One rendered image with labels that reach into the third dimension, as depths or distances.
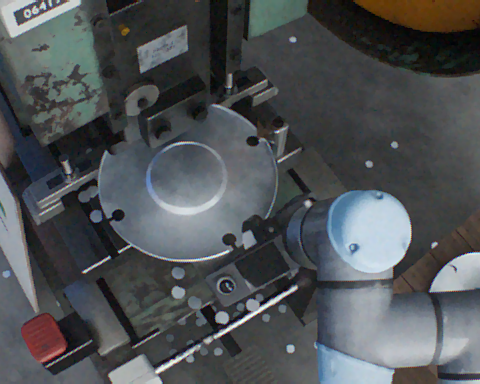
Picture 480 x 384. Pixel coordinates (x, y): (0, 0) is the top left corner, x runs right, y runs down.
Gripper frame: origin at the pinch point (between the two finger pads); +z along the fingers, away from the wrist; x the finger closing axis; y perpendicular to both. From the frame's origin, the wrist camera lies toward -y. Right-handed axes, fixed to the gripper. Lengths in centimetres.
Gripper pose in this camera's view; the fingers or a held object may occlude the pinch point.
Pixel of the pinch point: (248, 249)
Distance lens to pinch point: 90.7
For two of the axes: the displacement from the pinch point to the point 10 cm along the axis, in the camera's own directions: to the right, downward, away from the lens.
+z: -2.7, 1.0, 9.6
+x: -5.3, -8.4, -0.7
